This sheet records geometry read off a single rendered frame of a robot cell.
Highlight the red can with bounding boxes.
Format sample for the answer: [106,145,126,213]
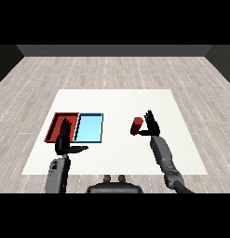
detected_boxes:
[129,116,144,137]

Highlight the dark grey robot body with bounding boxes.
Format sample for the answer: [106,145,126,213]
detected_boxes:
[85,175,144,194]

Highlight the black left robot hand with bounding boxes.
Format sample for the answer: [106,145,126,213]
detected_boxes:
[54,117,89,157]

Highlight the light blue shallow open box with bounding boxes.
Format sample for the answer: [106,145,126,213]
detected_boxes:
[72,112,104,144]

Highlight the red shallow open box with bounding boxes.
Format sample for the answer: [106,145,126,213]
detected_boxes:
[44,112,81,144]

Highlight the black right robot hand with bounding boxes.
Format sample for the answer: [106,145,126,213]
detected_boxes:
[136,109,161,138]

